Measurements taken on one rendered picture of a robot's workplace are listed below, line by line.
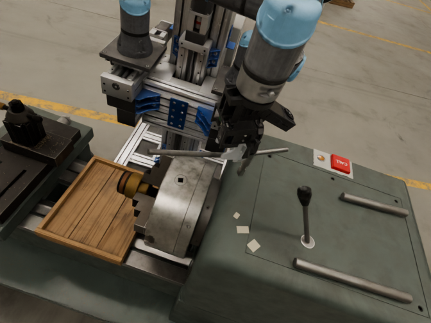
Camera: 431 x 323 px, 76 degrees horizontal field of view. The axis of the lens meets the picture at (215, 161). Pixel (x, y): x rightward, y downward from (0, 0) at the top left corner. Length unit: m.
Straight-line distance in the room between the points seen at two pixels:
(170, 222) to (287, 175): 0.36
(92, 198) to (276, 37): 0.92
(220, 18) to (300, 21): 0.96
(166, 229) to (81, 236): 0.39
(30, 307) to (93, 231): 0.98
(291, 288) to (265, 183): 0.27
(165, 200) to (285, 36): 0.51
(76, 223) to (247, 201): 0.63
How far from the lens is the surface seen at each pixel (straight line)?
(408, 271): 0.89
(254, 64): 0.42
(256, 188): 0.77
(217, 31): 1.35
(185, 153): 0.57
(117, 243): 1.04
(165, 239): 0.78
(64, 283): 1.39
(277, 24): 0.38
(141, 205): 0.85
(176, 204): 0.74
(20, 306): 1.99
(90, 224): 1.08
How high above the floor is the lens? 1.84
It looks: 49 degrees down
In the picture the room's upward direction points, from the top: 19 degrees clockwise
